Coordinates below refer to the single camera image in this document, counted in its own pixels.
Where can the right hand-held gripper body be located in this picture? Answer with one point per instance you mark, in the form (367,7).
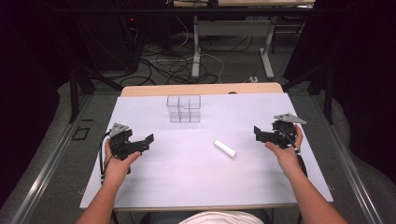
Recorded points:
(284,133)

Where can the aluminium floor rail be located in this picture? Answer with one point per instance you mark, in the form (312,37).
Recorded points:
(345,161)
(46,174)

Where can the black metal stand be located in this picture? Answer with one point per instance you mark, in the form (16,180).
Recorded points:
(323,84)
(79,82)

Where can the white power strip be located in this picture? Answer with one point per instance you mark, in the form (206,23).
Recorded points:
(253,79)

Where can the dark curtain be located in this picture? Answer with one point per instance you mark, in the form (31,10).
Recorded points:
(28,62)
(364,77)

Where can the white desk with metal legs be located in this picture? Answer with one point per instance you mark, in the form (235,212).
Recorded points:
(230,29)

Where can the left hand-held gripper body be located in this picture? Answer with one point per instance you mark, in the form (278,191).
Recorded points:
(122,143)

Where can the white cylindrical tube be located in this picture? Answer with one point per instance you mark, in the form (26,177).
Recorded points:
(225,148)

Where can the black horizontal crossbar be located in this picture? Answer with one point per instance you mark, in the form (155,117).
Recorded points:
(186,11)

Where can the clear acrylic compartment organizer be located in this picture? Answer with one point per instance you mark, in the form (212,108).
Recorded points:
(183,108)

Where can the person's right hand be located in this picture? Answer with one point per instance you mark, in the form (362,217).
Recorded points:
(288,158)

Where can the black computer tower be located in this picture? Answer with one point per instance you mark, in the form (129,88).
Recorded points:
(124,40)

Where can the person's left hand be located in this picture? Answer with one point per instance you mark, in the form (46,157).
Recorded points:
(116,169)

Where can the white table cover sheet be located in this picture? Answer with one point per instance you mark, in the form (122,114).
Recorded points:
(186,174)

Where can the person's white shirt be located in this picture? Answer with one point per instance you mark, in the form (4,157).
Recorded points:
(222,218)

